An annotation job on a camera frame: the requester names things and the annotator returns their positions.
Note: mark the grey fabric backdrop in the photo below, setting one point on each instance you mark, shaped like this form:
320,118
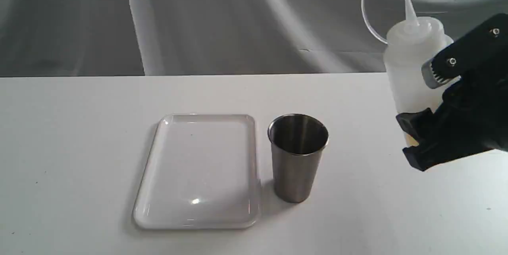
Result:
58,38

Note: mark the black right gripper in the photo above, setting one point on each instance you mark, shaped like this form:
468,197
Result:
473,116

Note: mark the white rectangular plastic tray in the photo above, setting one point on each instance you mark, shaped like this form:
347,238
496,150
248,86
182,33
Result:
201,173

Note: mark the translucent squeeze bottle amber liquid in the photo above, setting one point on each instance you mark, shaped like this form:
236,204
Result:
411,44

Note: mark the stainless steel cup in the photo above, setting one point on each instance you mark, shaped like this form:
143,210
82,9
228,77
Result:
297,142

